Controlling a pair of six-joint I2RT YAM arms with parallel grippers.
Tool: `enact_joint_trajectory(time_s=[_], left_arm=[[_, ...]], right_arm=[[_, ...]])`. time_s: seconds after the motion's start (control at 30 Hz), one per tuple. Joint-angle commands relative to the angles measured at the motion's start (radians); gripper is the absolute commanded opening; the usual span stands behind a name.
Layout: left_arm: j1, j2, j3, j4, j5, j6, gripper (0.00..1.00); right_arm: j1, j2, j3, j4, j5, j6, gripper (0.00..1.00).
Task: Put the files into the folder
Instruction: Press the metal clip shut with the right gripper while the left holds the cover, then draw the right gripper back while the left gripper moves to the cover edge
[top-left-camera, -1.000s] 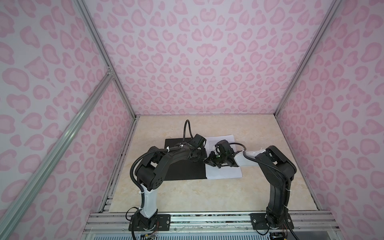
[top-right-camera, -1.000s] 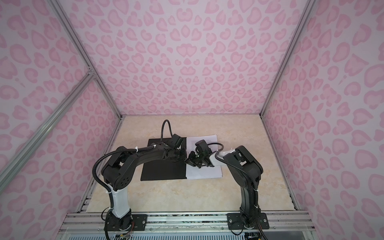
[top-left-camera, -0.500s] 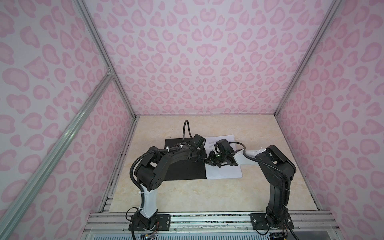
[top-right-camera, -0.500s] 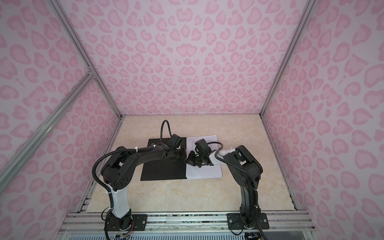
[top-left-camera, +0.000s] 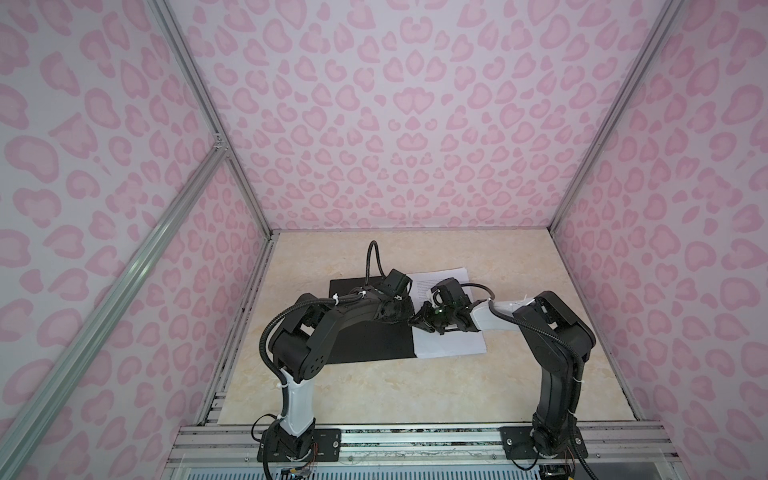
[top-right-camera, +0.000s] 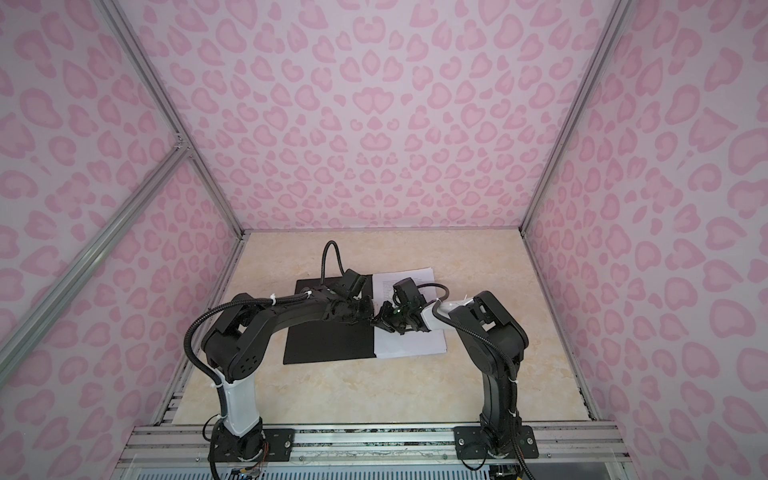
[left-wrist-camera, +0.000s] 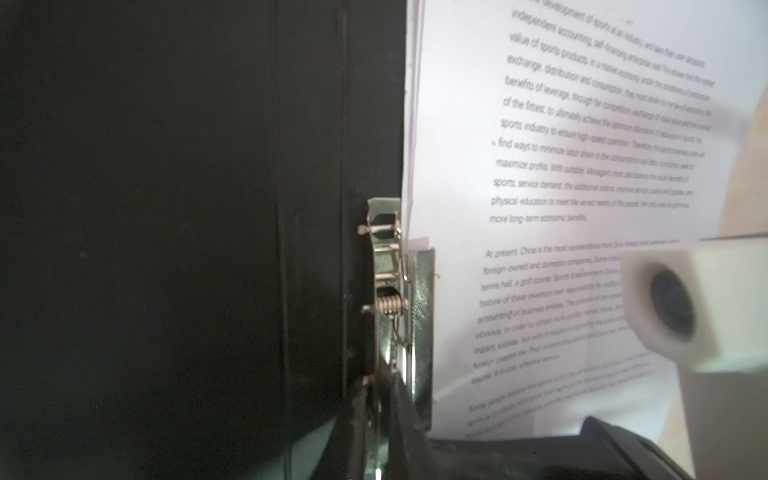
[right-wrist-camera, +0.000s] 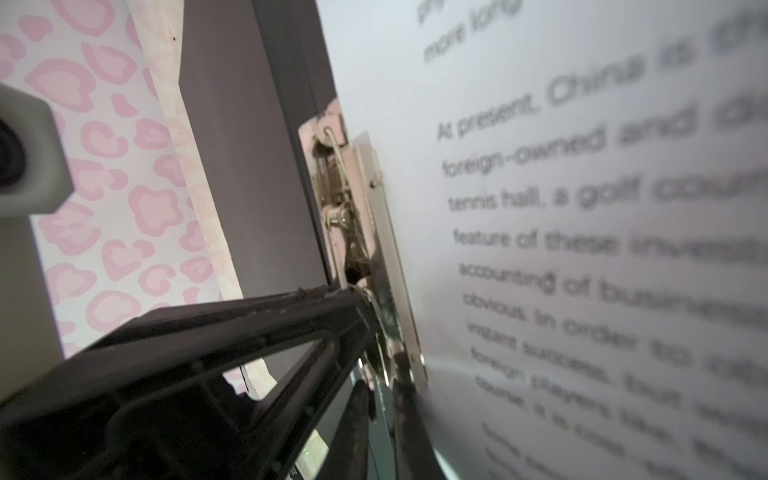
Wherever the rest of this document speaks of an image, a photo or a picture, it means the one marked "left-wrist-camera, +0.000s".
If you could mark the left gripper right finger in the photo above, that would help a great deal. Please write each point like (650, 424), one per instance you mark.
(410, 453)

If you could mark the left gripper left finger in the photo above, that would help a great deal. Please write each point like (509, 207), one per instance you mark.
(344, 454)

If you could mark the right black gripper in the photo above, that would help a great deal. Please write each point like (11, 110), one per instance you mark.
(599, 451)

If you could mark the red and black folder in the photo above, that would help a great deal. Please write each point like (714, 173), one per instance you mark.
(181, 188)

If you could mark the text sheet corner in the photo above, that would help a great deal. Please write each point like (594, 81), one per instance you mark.
(548, 137)

